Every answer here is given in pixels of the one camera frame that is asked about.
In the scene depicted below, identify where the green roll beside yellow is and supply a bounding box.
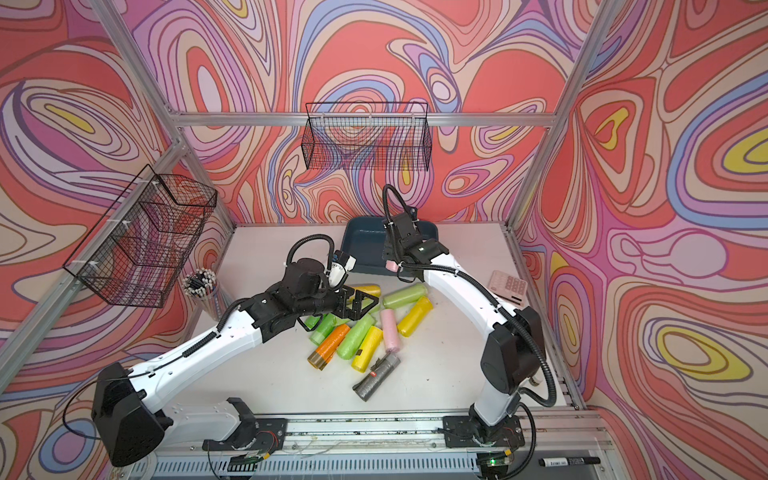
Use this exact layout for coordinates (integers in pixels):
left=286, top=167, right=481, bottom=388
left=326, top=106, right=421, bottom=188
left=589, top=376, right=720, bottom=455
left=336, top=314, right=376, bottom=360

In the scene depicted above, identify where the pink calculator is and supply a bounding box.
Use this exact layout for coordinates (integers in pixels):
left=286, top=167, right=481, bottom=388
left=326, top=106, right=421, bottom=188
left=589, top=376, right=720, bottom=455
left=488, top=270, right=528, bottom=308

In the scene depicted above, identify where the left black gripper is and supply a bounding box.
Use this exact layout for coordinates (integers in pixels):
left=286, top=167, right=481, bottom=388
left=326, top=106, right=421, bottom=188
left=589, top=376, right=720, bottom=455
left=295, top=282, right=380, bottom=322

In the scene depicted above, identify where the green roll bottom left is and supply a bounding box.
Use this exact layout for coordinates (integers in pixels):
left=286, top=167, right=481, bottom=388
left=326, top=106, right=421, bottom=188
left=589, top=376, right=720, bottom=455
left=303, top=315, right=323, bottom=331

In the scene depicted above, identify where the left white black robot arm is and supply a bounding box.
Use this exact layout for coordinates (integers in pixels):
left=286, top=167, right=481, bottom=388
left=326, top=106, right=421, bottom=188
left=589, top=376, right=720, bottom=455
left=91, top=258, right=379, bottom=467

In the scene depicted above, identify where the left black wire basket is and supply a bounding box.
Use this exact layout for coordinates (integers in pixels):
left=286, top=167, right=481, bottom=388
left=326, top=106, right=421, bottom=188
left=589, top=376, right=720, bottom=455
left=63, top=165, right=218, bottom=308

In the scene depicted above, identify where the black wire basket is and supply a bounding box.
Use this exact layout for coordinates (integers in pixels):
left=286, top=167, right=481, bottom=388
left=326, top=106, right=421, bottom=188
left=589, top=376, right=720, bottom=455
left=301, top=100, right=433, bottom=172
left=63, top=165, right=218, bottom=308

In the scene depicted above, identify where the thin pink trash bag roll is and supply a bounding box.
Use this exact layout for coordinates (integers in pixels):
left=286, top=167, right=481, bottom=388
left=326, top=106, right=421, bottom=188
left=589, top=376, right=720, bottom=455
left=380, top=309, right=401, bottom=353

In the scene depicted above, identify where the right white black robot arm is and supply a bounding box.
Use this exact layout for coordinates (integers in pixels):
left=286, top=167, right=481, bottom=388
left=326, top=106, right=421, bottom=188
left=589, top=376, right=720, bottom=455
left=383, top=213, right=558, bottom=445

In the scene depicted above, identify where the back black wire basket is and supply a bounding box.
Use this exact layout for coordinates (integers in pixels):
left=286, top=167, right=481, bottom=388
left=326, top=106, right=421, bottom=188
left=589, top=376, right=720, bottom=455
left=301, top=100, right=433, bottom=172

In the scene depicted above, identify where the grey trash bag roll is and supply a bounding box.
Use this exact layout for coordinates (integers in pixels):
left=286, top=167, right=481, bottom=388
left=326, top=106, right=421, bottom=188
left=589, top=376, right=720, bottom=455
left=352, top=352, right=401, bottom=402

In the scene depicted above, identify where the clear cup of pencils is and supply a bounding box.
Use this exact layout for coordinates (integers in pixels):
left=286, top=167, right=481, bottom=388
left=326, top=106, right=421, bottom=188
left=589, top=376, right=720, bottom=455
left=182, top=268, right=228, bottom=321

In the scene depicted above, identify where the light green roll upper right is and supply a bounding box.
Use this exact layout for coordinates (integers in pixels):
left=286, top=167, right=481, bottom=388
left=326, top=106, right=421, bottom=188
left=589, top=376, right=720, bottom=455
left=382, top=283, right=428, bottom=310

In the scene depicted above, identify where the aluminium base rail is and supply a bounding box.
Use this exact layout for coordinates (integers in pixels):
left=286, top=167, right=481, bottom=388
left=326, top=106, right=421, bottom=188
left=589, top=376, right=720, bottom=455
left=109, top=410, right=629, bottom=479

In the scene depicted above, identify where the green roll left lower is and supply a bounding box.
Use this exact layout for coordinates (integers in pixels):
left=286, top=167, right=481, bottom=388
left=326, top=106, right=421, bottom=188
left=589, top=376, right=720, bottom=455
left=309, top=313, right=336, bottom=346

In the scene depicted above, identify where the orange trash bag roll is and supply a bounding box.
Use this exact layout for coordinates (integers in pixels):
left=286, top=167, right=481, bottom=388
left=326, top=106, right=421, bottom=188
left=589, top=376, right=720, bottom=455
left=307, top=324, right=351, bottom=371

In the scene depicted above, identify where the teal plastic storage box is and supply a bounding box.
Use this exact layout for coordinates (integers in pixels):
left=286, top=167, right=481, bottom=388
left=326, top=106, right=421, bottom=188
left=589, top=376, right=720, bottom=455
left=341, top=214, right=441, bottom=282

